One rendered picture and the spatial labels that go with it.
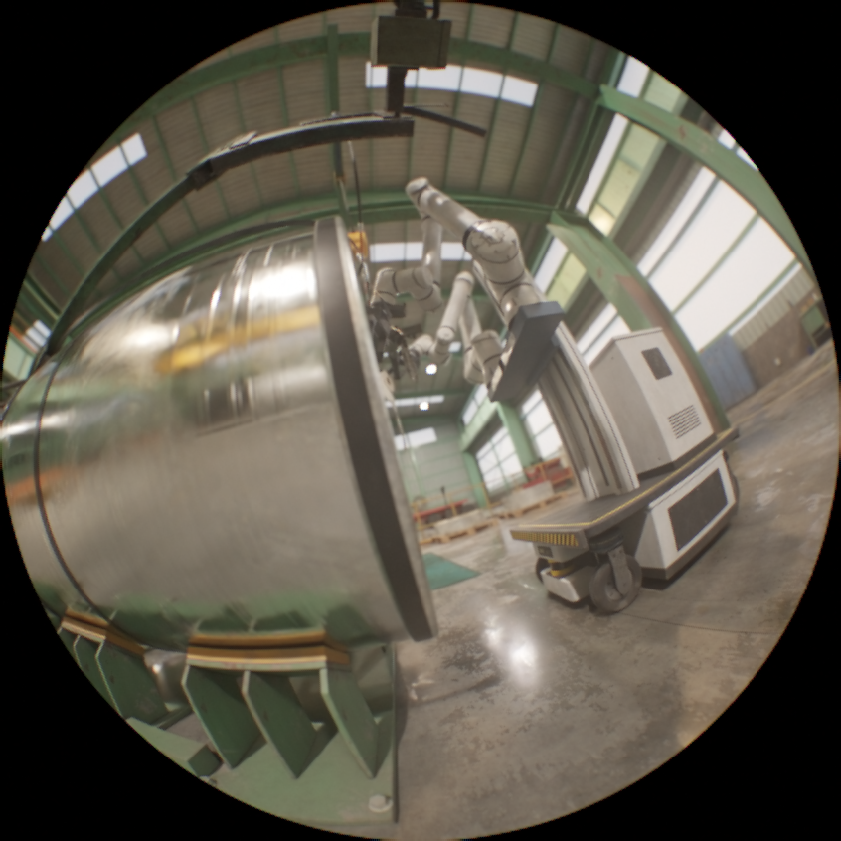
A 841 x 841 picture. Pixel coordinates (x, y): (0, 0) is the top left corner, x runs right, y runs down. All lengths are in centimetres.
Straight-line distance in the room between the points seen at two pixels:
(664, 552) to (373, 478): 82
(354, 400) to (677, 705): 67
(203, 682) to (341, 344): 66
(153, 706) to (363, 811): 64
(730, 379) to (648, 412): 878
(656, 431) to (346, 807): 123
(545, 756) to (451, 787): 15
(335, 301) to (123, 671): 97
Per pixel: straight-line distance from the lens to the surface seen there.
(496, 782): 58
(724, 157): 341
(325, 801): 62
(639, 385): 110
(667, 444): 109
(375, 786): 61
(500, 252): 94
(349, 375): 29
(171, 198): 141
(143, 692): 101
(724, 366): 983
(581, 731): 62
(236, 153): 127
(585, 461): 128
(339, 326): 31
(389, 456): 28
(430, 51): 105
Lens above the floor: 46
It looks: 20 degrees up
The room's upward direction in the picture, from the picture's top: 17 degrees counter-clockwise
